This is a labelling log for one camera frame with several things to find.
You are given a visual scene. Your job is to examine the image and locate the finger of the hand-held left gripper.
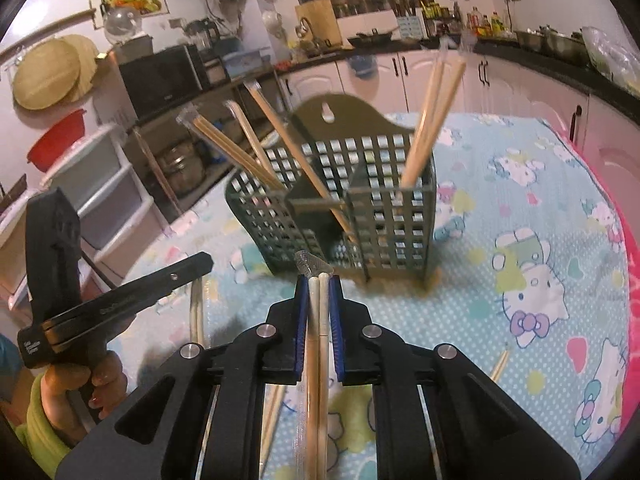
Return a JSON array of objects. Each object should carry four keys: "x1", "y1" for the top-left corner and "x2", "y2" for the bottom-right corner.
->
[{"x1": 42, "y1": 253, "x2": 215, "y2": 355}]

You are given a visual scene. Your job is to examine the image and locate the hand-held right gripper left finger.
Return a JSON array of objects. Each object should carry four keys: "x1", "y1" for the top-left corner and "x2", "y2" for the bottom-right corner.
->
[{"x1": 54, "y1": 276, "x2": 309, "y2": 480}]

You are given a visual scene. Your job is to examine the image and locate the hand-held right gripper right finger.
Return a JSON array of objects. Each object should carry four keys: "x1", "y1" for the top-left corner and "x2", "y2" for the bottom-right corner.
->
[{"x1": 329, "y1": 276, "x2": 584, "y2": 480}]

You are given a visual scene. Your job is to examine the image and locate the green plastic utensil holder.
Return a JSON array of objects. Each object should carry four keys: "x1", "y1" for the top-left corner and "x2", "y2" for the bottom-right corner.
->
[{"x1": 225, "y1": 92, "x2": 438, "y2": 286}]

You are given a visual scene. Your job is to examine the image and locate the person's left forearm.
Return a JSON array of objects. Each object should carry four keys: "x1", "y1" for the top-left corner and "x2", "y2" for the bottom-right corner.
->
[{"x1": 12, "y1": 372, "x2": 81, "y2": 480}]

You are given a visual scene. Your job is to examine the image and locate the person's left hand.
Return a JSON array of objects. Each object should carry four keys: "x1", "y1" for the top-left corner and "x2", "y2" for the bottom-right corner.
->
[{"x1": 40, "y1": 351, "x2": 129, "y2": 450}]

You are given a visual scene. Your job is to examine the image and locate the white plastic drawer unit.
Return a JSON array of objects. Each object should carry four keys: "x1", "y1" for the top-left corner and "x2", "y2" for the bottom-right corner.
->
[{"x1": 40, "y1": 125, "x2": 166, "y2": 266}]

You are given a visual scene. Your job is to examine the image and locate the red plastic basin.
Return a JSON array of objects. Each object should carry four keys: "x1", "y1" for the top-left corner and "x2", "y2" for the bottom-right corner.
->
[{"x1": 27, "y1": 109, "x2": 86, "y2": 171}]

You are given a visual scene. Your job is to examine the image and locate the metal cooking pot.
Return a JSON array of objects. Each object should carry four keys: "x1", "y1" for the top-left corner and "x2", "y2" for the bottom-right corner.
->
[{"x1": 157, "y1": 142, "x2": 206, "y2": 196}]

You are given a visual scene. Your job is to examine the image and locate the round wooden board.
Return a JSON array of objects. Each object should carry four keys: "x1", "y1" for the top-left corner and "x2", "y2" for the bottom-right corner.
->
[{"x1": 12, "y1": 34, "x2": 101, "y2": 110}]

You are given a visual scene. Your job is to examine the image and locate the black microwave oven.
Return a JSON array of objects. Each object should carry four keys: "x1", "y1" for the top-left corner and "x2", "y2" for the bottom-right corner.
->
[{"x1": 117, "y1": 44, "x2": 206, "y2": 118}]

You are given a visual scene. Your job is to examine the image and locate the glass pot lid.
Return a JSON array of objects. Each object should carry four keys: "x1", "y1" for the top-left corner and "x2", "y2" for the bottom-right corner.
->
[{"x1": 102, "y1": 6, "x2": 143, "y2": 46}]

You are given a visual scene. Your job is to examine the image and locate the blue plastic container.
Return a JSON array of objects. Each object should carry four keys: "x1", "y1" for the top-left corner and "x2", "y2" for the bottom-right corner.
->
[{"x1": 222, "y1": 50, "x2": 273, "y2": 78}]

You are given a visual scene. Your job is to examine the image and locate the framed food picture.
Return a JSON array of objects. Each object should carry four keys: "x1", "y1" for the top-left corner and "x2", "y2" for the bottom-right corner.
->
[{"x1": 89, "y1": 0, "x2": 166, "y2": 16}]

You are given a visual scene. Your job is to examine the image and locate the dark blender jug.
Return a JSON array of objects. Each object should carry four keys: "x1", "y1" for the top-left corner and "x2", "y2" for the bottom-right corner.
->
[{"x1": 187, "y1": 19, "x2": 221, "y2": 51}]

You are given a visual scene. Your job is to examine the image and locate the pink cloth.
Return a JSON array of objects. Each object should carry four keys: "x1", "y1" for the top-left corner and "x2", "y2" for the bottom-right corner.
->
[{"x1": 590, "y1": 160, "x2": 640, "y2": 411}]

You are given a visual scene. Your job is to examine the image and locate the black wok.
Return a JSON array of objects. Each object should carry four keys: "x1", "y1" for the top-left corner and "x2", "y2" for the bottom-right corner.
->
[{"x1": 347, "y1": 27, "x2": 401, "y2": 46}]

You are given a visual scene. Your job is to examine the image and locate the wooden cutting board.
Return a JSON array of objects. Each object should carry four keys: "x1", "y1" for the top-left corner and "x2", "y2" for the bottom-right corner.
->
[{"x1": 295, "y1": 0, "x2": 343, "y2": 48}]

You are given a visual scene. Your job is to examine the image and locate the pink kitchen cabinets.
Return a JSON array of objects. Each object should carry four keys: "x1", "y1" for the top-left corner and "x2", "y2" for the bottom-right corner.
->
[{"x1": 277, "y1": 50, "x2": 640, "y2": 201}]

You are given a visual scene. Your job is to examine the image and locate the row of condiment bottles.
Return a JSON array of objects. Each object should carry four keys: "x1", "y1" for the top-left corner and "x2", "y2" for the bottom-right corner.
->
[{"x1": 452, "y1": 5, "x2": 516, "y2": 38}]

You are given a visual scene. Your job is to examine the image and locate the metal basins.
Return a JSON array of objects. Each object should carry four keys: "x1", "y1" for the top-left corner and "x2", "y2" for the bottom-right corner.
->
[{"x1": 515, "y1": 27, "x2": 591, "y2": 61}]

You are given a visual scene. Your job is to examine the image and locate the clear plastic bag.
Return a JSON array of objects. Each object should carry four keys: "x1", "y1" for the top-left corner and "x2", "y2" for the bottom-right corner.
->
[{"x1": 582, "y1": 27, "x2": 640, "y2": 92}]

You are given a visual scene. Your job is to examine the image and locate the black cable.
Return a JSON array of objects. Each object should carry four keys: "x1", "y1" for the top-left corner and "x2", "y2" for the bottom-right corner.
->
[{"x1": 79, "y1": 251, "x2": 118, "y2": 290}]

